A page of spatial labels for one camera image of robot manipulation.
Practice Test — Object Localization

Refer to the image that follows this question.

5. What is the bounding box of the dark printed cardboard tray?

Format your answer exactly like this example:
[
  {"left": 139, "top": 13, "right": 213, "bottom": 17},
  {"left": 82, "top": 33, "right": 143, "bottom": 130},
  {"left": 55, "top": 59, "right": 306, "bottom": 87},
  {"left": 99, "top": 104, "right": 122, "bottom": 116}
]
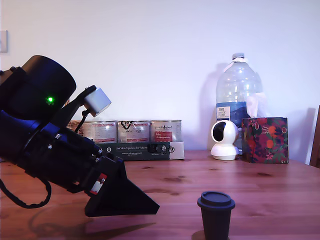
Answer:
[{"left": 96, "top": 141, "right": 185, "bottom": 162}]

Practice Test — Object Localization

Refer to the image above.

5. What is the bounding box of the white wall switch plate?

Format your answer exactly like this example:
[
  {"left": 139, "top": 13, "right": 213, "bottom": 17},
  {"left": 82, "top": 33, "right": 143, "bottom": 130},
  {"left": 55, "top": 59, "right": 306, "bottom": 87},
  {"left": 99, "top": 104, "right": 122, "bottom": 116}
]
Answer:
[{"left": 0, "top": 29, "right": 9, "bottom": 53}]

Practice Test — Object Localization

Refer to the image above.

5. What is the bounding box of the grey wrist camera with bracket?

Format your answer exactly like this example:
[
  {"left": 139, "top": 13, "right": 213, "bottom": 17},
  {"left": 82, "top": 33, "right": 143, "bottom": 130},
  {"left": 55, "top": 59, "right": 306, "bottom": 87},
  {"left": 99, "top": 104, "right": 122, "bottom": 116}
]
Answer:
[{"left": 58, "top": 84, "right": 112, "bottom": 126}]

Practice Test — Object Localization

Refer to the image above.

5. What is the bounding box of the floral tissue box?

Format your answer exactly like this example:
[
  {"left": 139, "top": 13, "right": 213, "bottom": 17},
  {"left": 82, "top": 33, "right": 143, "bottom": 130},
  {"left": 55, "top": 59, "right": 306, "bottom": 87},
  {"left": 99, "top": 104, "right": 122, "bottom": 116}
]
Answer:
[{"left": 241, "top": 116, "right": 290, "bottom": 165}]

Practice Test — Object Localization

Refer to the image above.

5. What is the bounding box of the large clear water bottle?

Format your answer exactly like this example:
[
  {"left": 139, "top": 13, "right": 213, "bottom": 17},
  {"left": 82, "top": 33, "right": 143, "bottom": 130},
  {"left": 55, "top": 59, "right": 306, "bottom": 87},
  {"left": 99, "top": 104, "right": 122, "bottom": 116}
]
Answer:
[{"left": 215, "top": 52, "right": 264, "bottom": 155}]

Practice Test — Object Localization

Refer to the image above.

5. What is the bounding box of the silver can red label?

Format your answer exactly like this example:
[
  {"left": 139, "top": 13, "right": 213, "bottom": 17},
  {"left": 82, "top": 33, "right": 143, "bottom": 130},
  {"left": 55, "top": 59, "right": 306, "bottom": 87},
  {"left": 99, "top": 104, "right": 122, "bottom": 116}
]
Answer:
[{"left": 149, "top": 119, "right": 182, "bottom": 144}]

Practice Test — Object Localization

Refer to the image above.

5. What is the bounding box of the thin black camera cable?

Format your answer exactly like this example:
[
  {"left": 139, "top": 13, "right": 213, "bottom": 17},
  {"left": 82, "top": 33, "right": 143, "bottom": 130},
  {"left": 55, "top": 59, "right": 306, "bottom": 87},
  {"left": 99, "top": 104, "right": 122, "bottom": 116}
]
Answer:
[{"left": 74, "top": 108, "right": 90, "bottom": 134}]

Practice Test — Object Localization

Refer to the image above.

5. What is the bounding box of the silver can pale label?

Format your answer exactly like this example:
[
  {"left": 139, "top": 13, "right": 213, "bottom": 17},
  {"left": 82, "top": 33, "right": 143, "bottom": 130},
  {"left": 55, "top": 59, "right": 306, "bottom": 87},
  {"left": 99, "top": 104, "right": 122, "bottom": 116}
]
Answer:
[{"left": 80, "top": 120, "right": 118, "bottom": 145}]

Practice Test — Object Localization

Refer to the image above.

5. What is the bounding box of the blue coffee capsule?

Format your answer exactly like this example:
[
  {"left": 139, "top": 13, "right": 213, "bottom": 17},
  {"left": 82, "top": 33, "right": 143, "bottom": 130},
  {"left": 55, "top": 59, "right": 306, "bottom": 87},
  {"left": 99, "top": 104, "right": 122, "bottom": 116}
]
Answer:
[{"left": 196, "top": 191, "right": 236, "bottom": 240}]

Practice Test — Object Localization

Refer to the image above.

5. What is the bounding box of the brown wooden chair back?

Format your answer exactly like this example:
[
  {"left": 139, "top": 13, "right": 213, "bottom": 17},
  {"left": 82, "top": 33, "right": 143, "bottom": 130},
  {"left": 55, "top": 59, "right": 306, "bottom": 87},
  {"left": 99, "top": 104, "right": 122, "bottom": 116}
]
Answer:
[{"left": 309, "top": 104, "right": 320, "bottom": 168}]

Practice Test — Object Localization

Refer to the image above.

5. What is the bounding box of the small white round camera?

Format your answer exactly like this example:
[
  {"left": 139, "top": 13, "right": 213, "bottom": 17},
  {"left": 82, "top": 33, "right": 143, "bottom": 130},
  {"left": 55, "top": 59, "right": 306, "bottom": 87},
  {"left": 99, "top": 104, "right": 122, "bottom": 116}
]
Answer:
[{"left": 210, "top": 119, "right": 240, "bottom": 161}]

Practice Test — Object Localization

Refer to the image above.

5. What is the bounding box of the thick black sleeved cable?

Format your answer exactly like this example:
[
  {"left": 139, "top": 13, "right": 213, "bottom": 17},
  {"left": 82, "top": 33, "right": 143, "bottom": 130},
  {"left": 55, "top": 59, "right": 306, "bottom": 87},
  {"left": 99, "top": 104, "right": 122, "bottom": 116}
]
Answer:
[{"left": 0, "top": 178, "right": 52, "bottom": 210}]

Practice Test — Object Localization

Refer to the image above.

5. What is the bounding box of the pale tissue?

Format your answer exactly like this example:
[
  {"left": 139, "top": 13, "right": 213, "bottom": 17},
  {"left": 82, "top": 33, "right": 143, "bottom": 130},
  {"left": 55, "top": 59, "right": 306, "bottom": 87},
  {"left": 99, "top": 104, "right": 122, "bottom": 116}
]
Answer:
[{"left": 246, "top": 91, "right": 268, "bottom": 118}]

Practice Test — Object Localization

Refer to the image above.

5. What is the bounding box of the silver can black logo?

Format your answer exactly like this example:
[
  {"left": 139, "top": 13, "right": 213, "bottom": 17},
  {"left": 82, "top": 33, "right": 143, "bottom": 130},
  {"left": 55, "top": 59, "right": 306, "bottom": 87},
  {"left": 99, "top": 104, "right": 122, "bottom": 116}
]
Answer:
[{"left": 117, "top": 119, "right": 150, "bottom": 144}]

